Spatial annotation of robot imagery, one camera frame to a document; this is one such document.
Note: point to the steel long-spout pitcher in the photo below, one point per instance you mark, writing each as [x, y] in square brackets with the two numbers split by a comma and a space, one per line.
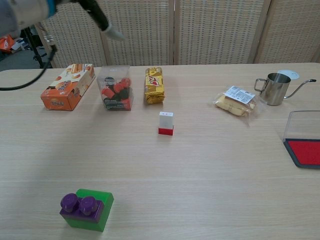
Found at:
[273, 90]

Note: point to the green toy block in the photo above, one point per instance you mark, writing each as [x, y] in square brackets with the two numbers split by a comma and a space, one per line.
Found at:
[97, 215]

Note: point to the black tripod stand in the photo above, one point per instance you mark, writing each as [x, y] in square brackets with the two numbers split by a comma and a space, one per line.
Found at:
[37, 55]

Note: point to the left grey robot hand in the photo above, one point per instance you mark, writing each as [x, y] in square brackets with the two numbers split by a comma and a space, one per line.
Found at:
[100, 17]

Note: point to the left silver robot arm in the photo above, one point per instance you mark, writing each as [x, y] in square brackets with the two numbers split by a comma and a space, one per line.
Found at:
[22, 12]

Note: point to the white and red block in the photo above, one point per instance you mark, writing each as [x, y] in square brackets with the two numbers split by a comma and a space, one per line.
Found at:
[166, 125]

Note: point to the woven wood screen panel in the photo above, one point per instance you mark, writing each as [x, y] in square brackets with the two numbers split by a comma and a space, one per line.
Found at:
[220, 30]
[140, 32]
[75, 45]
[292, 30]

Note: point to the red tray clear lid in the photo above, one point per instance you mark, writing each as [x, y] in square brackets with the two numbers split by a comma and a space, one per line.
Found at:
[307, 152]

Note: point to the purple toy block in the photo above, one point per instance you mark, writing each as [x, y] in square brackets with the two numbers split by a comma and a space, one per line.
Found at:
[80, 208]

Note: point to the white round desk grommet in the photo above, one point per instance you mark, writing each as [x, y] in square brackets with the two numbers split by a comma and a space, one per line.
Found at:
[293, 73]

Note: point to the orange snack box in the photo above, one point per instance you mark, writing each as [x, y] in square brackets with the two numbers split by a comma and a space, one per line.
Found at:
[67, 90]

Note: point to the gold biscuit packet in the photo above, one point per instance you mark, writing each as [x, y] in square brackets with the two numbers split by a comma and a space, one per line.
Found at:
[154, 86]

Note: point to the clear box red black sweets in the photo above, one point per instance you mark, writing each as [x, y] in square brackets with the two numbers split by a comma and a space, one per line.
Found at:
[116, 92]

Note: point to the bread in clear wrapper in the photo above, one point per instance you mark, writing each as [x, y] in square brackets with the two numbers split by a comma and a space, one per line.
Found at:
[236, 101]

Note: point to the orange bag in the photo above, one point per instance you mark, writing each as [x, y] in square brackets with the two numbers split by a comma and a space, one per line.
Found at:
[6, 43]

